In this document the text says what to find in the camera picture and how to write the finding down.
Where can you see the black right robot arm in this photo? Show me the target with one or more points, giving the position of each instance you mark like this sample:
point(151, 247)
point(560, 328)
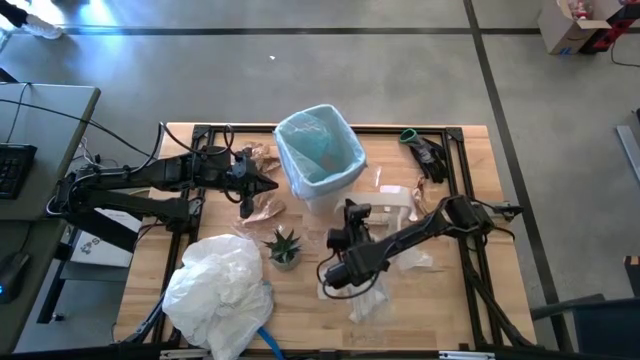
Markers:
point(425, 227)

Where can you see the dark blue chair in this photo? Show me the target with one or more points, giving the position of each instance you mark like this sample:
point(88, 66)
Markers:
point(600, 325)

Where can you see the red and black equipment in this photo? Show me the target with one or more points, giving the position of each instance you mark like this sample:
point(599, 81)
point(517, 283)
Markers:
point(615, 30)

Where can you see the torn white paper piece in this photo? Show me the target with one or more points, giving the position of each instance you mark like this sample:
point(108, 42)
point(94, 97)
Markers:
point(407, 207)

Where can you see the open cardboard box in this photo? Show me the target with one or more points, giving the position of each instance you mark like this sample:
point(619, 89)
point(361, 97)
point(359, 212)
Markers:
point(565, 30)

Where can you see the black glove with green cuff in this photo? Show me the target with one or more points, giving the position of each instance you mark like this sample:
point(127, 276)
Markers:
point(427, 155)

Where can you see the crumpled tan clear wrapper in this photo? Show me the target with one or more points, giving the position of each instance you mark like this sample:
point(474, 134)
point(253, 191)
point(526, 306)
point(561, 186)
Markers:
point(422, 192)

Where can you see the person's leg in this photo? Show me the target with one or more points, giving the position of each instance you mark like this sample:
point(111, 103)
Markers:
point(12, 12)

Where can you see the white printed box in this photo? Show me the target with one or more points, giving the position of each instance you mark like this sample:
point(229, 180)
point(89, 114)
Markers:
point(105, 245)

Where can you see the person's shoe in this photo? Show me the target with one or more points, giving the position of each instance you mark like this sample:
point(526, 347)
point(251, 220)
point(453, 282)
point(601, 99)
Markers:
point(45, 27)

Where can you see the black keyboard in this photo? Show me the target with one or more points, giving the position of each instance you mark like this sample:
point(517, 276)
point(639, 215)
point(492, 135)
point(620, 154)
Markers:
point(15, 170)

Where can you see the large white plastic bag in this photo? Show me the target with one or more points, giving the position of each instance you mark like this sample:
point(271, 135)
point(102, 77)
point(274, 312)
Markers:
point(220, 290)

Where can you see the brown paper wrapper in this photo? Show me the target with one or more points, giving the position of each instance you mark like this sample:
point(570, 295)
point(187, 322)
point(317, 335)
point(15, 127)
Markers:
point(260, 157)

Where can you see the succulent in grey patterned pot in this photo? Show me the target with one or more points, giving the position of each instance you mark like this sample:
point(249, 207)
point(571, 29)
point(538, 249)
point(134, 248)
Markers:
point(283, 248)

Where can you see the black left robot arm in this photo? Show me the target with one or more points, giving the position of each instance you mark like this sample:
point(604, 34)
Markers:
point(150, 175)

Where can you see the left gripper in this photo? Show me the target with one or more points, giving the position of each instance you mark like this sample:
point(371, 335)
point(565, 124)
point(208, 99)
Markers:
point(242, 175)

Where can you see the brown paper sheet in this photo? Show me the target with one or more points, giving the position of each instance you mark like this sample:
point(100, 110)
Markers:
point(267, 209)

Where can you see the grey desk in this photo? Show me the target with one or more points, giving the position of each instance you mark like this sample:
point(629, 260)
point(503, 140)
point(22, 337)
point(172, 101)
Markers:
point(45, 250)
point(50, 125)

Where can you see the black computer mouse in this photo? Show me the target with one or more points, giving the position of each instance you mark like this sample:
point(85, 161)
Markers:
point(12, 275)

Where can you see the blue plastic bin liner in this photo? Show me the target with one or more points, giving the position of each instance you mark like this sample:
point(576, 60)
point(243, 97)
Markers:
point(320, 150)

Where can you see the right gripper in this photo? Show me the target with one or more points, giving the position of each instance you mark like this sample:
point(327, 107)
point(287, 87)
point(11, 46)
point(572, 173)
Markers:
point(345, 240)

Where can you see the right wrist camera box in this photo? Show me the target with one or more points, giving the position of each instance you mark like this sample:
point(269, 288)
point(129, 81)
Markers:
point(358, 212)

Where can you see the black aluminium table frame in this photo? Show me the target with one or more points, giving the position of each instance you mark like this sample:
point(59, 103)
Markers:
point(380, 130)

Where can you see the clear plastic film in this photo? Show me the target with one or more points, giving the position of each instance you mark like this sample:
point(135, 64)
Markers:
point(247, 232)

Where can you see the grey metal bar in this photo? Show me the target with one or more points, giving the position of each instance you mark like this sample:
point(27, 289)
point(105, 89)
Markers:
point(630, 150)

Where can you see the white plastic trash bin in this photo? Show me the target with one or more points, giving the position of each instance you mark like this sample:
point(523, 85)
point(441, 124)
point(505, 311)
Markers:
point(325, 205)

